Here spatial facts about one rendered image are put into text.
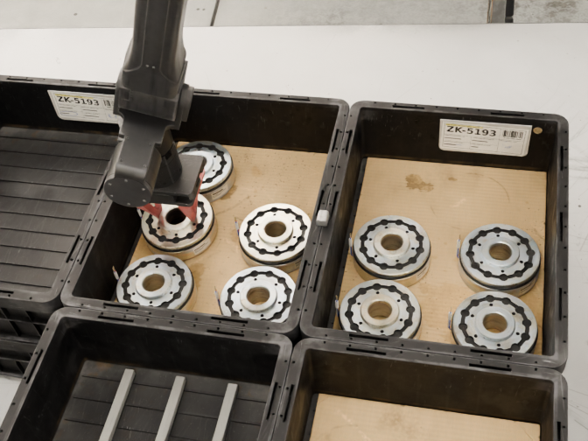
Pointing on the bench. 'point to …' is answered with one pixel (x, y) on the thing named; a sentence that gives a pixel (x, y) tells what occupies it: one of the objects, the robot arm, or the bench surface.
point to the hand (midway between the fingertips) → (176, 213)
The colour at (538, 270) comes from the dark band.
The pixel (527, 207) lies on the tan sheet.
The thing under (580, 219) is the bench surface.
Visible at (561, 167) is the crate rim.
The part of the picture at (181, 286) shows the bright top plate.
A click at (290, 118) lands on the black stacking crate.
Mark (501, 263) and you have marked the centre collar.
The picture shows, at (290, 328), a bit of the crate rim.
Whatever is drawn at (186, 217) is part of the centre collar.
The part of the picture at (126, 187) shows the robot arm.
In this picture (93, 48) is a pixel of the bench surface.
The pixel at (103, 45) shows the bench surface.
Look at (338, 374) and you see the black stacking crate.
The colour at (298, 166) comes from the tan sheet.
